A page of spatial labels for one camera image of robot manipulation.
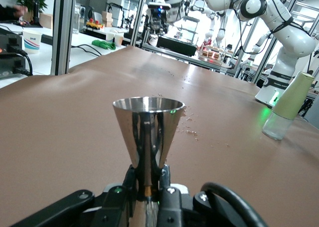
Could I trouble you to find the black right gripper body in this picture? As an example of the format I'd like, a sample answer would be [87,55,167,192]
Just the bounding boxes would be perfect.
[149,9,168,27]

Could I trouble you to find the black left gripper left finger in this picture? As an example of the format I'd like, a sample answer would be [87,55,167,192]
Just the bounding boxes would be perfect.
[9,164,138,227]

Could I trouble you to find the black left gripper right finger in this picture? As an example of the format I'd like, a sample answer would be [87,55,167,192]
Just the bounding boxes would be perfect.
[157,163,217,227]

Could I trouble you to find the steel double-cone jigger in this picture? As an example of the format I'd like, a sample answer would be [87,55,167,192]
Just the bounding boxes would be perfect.
[112,96,186,227]

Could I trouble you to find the black sleeved forearm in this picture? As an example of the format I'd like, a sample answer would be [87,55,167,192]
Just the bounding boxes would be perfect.
[0,4,16,21]

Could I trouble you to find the white striped paper cup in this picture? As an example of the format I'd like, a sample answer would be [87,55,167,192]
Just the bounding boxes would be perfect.
[21,29,42,55]

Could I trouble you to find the blurred person hand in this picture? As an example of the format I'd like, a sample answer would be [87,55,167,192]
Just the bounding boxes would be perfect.
[13,5,29,17]

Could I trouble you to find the black tray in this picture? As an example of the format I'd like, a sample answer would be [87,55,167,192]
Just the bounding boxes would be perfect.
[157,36,197,56]

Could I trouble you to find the stacked cardboard boxes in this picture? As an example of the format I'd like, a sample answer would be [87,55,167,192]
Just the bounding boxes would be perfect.
[101,10,114,28]

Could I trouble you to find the green cloth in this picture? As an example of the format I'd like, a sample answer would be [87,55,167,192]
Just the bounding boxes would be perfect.
[91,39,117,50]

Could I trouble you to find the plate with food models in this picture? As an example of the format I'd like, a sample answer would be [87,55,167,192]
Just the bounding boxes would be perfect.
[198,44,225,63]

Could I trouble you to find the yellow toy vehicle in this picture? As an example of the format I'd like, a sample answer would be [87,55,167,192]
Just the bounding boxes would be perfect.
[86,19,105,30]

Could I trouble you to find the white desk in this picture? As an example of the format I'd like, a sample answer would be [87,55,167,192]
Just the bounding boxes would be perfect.
[0,22,127,82]

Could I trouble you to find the brown table mat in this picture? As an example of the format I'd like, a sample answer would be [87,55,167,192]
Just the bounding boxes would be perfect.
[0,44,319,227]

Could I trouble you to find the green potted plant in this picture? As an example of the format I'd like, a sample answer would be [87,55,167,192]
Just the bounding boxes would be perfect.
[12,0,48,26]

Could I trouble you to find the black power supply unit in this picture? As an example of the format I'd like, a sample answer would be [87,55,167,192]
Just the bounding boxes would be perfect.
[0,32,27,80]

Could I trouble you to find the green bottle with clear base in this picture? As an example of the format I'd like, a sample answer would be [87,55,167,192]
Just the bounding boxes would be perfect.
[261,71,315,141]

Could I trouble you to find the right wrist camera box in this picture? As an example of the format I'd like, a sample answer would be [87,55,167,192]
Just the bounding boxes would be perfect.
[148,2,172,11]

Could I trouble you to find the thin black desk cable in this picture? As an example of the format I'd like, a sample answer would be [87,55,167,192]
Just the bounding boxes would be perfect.
[71,44,103,56]

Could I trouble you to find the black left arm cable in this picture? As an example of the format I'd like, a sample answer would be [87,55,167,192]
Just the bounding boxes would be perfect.
[199,182,269,227]

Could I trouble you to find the tall aluminium frame post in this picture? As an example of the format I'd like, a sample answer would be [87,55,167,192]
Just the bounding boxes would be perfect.
[51,0,77,76]

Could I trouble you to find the thick black power cable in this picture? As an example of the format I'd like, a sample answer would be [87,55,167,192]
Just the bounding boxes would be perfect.
[9,46,33,76]

